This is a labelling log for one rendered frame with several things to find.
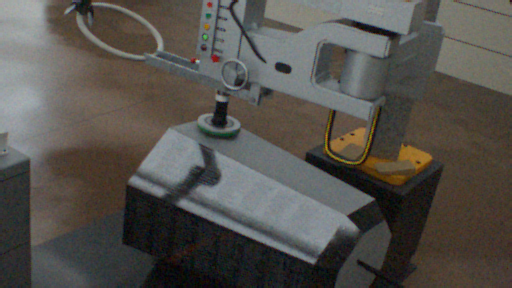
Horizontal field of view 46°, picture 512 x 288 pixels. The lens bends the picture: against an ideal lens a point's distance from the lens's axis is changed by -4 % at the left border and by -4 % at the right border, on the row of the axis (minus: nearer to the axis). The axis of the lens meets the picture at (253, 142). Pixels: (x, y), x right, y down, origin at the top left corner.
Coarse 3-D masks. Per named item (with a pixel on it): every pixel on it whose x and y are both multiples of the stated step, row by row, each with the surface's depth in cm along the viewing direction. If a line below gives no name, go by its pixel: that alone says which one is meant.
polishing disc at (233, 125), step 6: (204, 114) 313; (210, 114) 314; (198, 120) 305; (204, 120) 306; (210, 120) 307; (228, 120) 311; (234, 120) 312; (204, 126) 300; (210, 126) 300; (216, 126) 301; (222, 126) 303; (228, 126) 304; (234, 126) 305; (222, 132) 298; (228, 132) 300
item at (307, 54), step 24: (240, 24) 272; (336, 24) 255; (240, 48) 278; (264, 48) 272; (288, 48) 267; (312, 48) 262; (360, 48) 252; (384, 48) 247; (264, 72) 276; (288, 72) 270; (312, 72) 266; (312, 96) 268; (336, 96) 263
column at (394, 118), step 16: (432, 0) 297; (432, 16) 300; (384, 96) 320; (384, 112) 323; (400, 112) 322; (368, 128) 335; (384, 128) 326; (400, 128) 325; (384, 144) 330; (400, 144) 329
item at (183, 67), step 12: (156, 60) 307; (168, 60) 317; (180, 60) 313; (180, 72) 302; (192, 72) 299; (204, 84) 298; (216, 84) 294; (240, 96) 290; (252, 96) 283; (264, 96) 295
